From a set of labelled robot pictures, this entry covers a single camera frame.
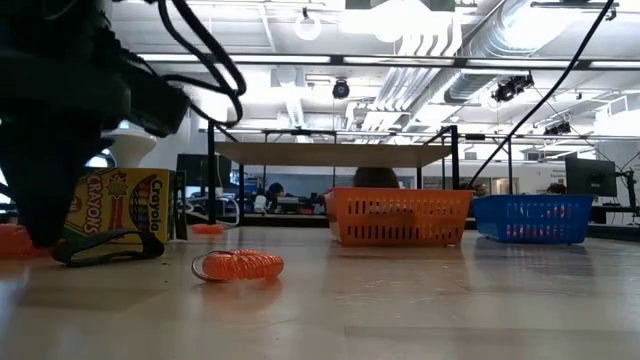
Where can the wooden shelf riser black legs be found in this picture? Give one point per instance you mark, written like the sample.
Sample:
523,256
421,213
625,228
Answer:
325,155

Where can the yellow green crayon box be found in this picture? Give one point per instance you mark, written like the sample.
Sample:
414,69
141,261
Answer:
130,205

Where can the black ceiling spotlight cluster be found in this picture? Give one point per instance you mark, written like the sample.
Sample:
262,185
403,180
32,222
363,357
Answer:
510,90

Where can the small black ceiling spotlight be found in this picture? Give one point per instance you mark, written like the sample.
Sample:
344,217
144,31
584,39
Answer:
557,130

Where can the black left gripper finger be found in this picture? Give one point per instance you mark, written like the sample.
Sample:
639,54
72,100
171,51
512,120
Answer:
45,190

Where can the round white ceiling lamp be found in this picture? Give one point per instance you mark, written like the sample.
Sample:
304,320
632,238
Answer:
296,27

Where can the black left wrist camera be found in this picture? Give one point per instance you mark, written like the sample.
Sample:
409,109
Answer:
157,107

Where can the person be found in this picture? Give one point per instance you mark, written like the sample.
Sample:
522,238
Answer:
375,179
275,190
556,189

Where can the black elastic band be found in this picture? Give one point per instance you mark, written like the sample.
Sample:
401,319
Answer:
155,247

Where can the orange plastic basket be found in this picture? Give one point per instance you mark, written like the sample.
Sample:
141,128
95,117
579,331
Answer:
400,195

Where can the dark wide monitor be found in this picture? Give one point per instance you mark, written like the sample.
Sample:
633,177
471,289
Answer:
195,170

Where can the black computer monitor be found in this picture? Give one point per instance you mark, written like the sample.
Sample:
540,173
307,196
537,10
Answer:
590,177

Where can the blue plastic basket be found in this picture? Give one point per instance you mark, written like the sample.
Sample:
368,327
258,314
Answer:
530,199

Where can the silver ventilation duct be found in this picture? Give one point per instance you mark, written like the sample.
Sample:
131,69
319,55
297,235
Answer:
500,35

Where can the black overhead camera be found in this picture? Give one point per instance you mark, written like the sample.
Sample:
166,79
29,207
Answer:
341,90

